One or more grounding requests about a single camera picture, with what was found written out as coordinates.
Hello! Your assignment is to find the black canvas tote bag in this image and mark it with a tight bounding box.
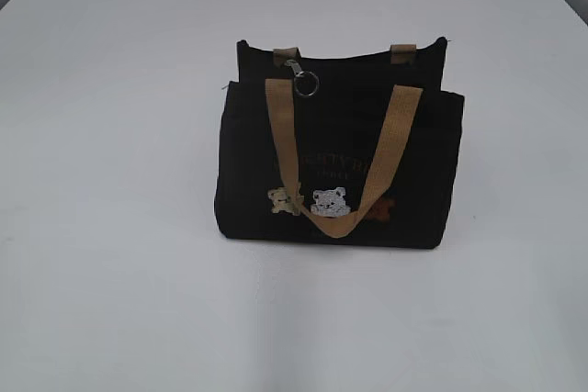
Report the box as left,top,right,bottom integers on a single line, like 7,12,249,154
214,38,465,250

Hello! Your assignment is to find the silver zipper pull ring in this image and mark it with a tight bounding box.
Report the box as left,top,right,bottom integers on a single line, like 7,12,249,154
283,59,315,99

